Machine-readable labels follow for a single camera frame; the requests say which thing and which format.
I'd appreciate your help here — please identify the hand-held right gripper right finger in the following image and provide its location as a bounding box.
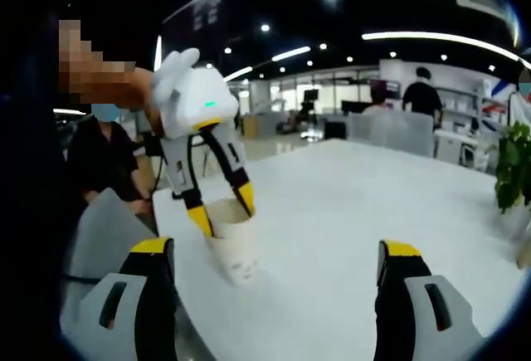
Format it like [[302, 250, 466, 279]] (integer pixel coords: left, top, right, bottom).
[[374, 239, 486, 361]]

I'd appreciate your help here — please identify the black cable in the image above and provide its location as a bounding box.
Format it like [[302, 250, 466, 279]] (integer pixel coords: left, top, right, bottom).
[[151, 155, 168, 196], [64, 273, 100, 285]]

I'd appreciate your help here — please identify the printed white paper cup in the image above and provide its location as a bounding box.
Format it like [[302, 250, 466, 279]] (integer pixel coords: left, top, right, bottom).
[[205, 198, 261, 286]]

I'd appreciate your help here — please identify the white table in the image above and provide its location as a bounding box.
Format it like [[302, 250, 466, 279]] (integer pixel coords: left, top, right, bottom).
[[152, 139, 524, 361]]

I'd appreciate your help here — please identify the white plant pot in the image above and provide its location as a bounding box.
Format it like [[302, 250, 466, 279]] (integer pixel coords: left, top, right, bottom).
[[499, 206, 531, 236]]

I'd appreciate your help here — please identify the wide grey chair back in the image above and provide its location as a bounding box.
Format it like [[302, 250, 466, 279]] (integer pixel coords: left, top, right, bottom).
[[347, 111, 436, 158]]

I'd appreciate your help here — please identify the small cream container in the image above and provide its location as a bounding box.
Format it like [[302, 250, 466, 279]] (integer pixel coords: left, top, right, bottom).
[[514, 232, 531, 271]]

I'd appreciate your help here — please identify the grey mesh chair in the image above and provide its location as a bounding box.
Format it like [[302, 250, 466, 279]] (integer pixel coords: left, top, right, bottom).
[[61, 188, 158, 337]]

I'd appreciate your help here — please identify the curved ceiling light strip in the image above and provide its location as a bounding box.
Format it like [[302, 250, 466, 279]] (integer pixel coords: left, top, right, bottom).
[[361, 32, 519, 62]]

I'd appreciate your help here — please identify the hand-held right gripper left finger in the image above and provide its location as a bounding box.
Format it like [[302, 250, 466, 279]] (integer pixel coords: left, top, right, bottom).
[[66, 236, 178, 361]]

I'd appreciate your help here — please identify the green potted plant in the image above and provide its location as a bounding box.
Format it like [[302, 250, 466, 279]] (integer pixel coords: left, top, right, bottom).
[[494, 122, 531, 215]]

